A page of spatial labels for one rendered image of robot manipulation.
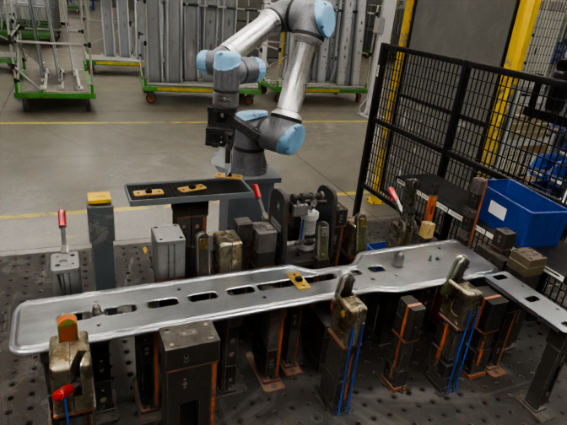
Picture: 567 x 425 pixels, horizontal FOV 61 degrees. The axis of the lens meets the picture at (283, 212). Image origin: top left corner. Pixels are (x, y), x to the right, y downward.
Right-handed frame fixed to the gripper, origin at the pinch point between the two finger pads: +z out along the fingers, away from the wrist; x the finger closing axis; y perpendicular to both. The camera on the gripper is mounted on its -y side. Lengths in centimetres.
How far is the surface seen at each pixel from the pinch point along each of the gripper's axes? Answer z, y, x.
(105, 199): 5.2, 32.4, 18.3
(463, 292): 17, -68, 31
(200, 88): 93, 118, -638
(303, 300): 21.5, -24.8, 35.3
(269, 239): 15.8, -14.5, 13.5
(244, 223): 11.5, -6.5, 13.0
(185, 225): 15.5, 11.7, 9.6
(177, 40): 25, 158, -650
